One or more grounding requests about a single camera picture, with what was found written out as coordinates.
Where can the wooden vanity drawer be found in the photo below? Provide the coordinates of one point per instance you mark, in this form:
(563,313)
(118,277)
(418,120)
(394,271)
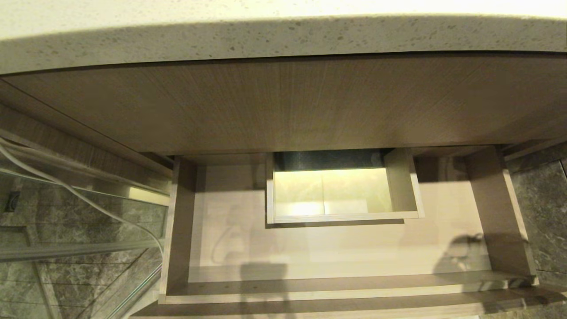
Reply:
(332,250)

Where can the fixed wooden cabinet front panel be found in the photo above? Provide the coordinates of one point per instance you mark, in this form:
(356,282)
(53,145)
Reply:
(283,106)

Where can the speckled stone countertop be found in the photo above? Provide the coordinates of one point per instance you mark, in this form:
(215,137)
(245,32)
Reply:
(283,35)

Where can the glass shower partition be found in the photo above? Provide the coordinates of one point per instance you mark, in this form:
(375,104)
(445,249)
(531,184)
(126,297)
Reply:
(88,217)

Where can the wooden cabinet side panel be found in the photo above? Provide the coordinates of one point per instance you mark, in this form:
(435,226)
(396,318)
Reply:
(44,128)

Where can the chrome floor rail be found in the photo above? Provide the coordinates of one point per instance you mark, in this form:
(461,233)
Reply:
(138,288)

